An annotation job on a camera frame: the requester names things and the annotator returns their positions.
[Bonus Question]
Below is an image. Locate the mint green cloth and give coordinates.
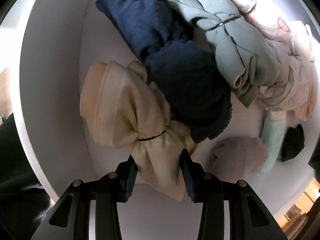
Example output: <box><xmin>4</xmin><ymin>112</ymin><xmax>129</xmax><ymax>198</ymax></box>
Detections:
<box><xmin>259</xmin><ymin>110</ymin><xmax>286</xmax><ymax>176</ymax></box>

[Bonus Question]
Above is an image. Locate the cream cloth bundle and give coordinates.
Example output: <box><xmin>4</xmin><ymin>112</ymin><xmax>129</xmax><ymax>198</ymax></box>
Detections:
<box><xmin>80</xmin><ymin>61</ymin><xmax>197</xmax><ymax>200</ymax></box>

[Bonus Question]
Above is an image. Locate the navy blue cloth bundle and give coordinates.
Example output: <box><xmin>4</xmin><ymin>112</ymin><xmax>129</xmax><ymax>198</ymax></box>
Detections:
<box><xmin>96</xmin><ymin>0</ymin><xmax>232</xmax><ymax>143</ymax></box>

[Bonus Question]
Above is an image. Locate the white strawberry print cloth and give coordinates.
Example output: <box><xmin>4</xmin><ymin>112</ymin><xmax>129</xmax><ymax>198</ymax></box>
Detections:
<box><xmin>231</xmin><ymin>0</ymin><xmax>315</xmax><ymax>63</ymax></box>

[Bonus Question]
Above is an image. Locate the pale pink cloth bundle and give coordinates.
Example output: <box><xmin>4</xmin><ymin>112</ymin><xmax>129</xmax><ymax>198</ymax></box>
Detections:
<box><xmin>258</xmin><ymin>39</ymin><xmax>317</xmax><ymax>121</ymax></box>

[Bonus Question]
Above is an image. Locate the mauve knitted cloth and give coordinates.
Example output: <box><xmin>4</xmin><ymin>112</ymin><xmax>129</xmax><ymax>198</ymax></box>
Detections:
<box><xmin>209</xmin><ymin>137</ymin><xmax>268</xmax><ymax>183</ymax></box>

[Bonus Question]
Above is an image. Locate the small black cloth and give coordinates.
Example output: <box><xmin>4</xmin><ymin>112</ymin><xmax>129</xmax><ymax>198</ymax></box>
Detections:
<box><xmin>281</xmin><ymin>124</ymin><xmax>305</xmax><ymax>162</ymax></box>

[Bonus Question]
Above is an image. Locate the sage green cloth bundle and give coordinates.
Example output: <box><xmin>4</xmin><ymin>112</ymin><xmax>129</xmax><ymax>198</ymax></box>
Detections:
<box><xmin>166</xmin><ymin>0</ymin><xmax>284</xmax><ymax>107</ymax></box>

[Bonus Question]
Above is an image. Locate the white storage drawer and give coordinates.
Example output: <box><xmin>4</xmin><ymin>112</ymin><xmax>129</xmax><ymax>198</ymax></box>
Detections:
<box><xmin>11</xmin><ymin>0</ymin><xmax>319</xmax><ymax>239</ymax></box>

